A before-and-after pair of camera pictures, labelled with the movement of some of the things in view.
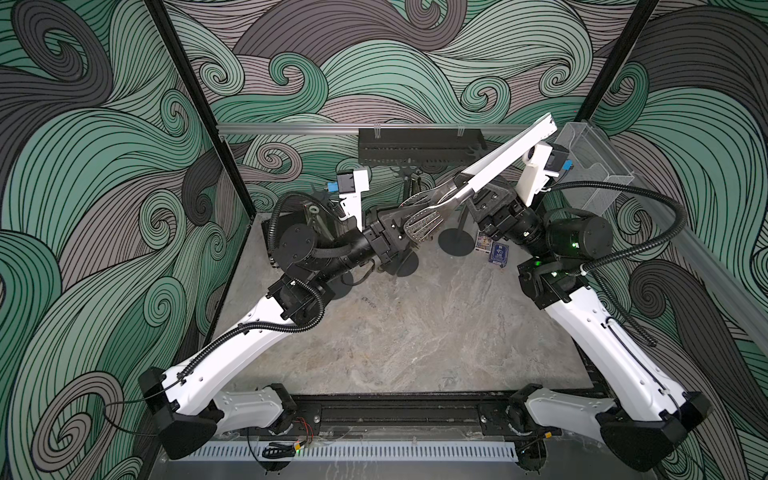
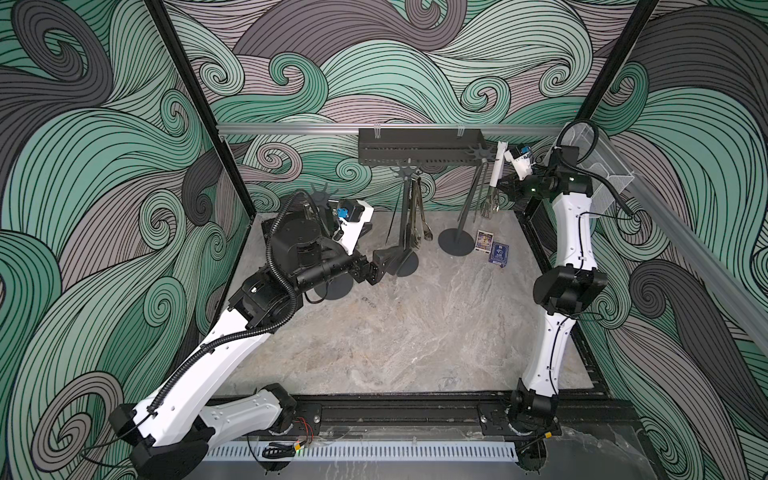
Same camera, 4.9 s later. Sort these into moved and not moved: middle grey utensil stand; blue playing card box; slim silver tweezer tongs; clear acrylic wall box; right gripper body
Moved: right gripper body; slim silver tweezer tongs
Not moved: blue playing card box; clear acrylic wall box; middle grey utensil stand
